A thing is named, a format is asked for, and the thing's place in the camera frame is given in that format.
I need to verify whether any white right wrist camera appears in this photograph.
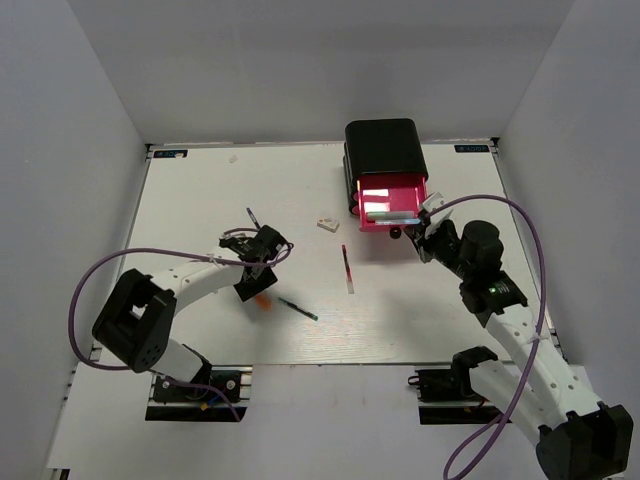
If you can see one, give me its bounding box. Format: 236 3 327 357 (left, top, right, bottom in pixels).
418 192 451 237

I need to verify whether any left logo sticker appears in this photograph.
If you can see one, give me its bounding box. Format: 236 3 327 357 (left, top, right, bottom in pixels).
153 149 188 159

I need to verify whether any purple gel pen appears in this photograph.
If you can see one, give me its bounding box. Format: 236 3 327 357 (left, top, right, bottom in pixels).
246 207 261 230

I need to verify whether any right logo sticker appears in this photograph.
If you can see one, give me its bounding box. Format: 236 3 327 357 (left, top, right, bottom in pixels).
454 144 491 153

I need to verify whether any pink top drawer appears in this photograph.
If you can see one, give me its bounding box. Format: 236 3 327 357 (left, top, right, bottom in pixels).
350 173 427 239

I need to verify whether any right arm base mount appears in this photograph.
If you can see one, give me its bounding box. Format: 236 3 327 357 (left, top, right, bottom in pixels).
407 346 500 426

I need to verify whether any red gel pen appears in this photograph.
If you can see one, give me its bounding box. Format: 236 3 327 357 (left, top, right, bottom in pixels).
341 244 355 295

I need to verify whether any green highlighter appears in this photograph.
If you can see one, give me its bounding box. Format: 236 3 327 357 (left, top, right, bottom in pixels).
366 211 414 222

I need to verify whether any orange highlighter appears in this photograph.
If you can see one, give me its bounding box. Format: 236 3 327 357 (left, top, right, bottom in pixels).
254 295 272 310

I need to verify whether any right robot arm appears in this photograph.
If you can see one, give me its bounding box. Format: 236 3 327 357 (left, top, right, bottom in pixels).
404 220 633 479

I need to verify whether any black drawer cabinet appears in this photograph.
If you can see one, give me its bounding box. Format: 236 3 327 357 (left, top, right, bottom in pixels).
342 118 429 215

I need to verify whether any blue highlighter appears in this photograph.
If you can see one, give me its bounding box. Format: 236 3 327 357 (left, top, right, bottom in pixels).
374 218 421 227

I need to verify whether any white eraser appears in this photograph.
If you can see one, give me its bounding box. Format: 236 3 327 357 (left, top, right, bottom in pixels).
316 217 340 233

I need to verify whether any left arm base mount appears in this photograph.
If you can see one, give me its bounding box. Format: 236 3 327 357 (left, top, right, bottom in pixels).
145 366 253 423

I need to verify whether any green gel pen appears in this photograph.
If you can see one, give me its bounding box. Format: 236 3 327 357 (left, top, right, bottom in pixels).
278 297 319 321

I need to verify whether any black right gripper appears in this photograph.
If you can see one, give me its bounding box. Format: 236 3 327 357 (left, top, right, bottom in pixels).
404 219 475 281

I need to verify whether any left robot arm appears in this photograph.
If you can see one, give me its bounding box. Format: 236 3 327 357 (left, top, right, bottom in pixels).
92 225 293 399

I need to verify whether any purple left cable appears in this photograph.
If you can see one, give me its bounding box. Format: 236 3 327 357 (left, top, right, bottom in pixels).
68 227 295 422

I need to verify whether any logo sticker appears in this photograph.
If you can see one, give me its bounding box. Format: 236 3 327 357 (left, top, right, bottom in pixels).
454 144 491 153
153 149 188 159

